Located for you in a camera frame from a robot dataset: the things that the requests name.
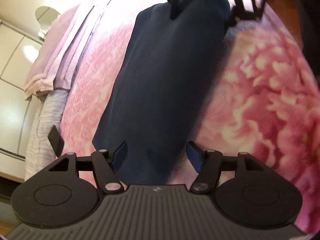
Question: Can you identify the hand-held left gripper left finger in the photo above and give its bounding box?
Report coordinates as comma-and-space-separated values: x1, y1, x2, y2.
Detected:
47, 141, 128, 195

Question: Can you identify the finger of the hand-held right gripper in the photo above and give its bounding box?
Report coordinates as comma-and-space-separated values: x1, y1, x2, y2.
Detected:
229, 0, 270, 28
150, 0, 181, 20

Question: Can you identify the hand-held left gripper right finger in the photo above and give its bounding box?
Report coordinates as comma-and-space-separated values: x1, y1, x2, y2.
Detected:
186, 141, 267, 195

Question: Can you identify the blue sleeveless dress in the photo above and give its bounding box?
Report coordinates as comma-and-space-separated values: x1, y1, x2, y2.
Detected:
92, 0, 232, 188

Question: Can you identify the black phone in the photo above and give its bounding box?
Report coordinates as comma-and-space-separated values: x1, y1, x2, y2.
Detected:
47, 126, 65, 157

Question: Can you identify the person's dark clothing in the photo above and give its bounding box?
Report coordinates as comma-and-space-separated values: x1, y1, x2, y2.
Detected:
291, 0, 320, 80

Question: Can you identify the grey striped quilt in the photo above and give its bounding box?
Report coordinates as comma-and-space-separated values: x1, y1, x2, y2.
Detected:
25, 90, 69, 183

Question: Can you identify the pink floral blanket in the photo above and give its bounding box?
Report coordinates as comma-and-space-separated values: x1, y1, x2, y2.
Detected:
60, 0, 320, 240

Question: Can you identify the lilac folded blanket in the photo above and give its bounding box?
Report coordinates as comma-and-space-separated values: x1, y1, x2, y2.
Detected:
24, 0, 120, 100

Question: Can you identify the silver round lamp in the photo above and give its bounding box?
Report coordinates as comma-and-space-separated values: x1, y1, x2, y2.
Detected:
35, 6, 61, 39

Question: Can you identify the wardrobe with glossy doors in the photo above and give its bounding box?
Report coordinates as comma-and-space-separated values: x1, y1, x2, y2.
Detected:
0, 19, 44, 180

